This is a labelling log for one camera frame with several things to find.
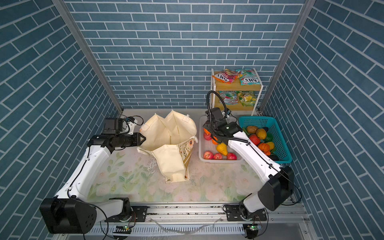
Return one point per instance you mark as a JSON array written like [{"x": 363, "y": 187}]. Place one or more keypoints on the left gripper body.
[{"x": 127, "y": 140}]

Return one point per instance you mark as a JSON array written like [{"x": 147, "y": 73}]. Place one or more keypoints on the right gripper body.
[{"x": 211, "y": 129}]

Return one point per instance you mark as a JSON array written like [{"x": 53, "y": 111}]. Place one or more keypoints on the cream canvas grocery bag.
[{"x": 170, "y": 140}]

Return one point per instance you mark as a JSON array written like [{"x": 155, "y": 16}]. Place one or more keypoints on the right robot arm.
[{"x": 278, "y": 182}]

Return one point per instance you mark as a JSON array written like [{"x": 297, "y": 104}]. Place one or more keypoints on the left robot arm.
[{"x": 69, "y": 212}]

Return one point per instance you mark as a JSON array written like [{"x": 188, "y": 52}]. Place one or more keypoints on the pink green candy bag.
[{"x": 229, "y": 97}]

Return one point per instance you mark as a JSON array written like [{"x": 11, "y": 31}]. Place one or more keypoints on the yellow green candy bag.
[{"x": 247, "y": 98}]

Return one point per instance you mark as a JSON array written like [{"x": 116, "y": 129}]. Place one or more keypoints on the orange pink snack bag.
[{"x": 227, "y": 76}]

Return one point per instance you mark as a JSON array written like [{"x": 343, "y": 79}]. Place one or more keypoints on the green snack bag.
[{"x": 248, "y": 77}]

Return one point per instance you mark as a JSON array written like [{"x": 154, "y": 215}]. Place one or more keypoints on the small orange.
[{"x": 214, "y": 141}]

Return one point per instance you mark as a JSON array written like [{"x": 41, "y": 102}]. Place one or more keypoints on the yellow pear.
[{"x": 222, "y": 149}]

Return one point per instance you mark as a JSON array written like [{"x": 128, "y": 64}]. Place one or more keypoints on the white wooden shelf rack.
[{"x": 218, "y": 86}]

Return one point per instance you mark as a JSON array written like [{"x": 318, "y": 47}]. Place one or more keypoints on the white plastic basket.
[{"x": 205, "y": 145}]

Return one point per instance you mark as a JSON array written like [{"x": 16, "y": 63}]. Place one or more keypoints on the red apple front left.
[{"x": 208, "y": 155}]

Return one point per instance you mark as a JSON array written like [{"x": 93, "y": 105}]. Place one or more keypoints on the red apple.
[
  {"x": 231, "y": 156},
  {"x": 208, "y": 155}
]

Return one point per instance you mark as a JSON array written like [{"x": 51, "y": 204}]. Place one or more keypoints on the brown potato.
[{"x": 252, "y": 129}]

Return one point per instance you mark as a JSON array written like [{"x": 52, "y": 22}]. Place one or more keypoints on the red apple front right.
[{"x": 231, "y": 156}]

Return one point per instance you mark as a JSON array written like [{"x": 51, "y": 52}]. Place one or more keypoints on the red tomato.
[{"x": 255, "y": 139}]

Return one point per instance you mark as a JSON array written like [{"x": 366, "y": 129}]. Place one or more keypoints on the yellow mango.
[{"x": 261, "y": 133}]

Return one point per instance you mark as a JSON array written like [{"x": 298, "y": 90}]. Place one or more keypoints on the orange bell pepper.
[{"x": 265, "y": 148}]

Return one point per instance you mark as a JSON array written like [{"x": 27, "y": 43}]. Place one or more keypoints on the teal plastic basket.
[{"x": 274, "y": 135}]

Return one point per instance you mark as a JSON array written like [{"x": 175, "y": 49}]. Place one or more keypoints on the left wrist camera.
[{"x": 115, "y": 126}]

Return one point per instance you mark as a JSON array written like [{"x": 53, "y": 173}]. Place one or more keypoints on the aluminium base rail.
[{"x": 152, "y": 220}]

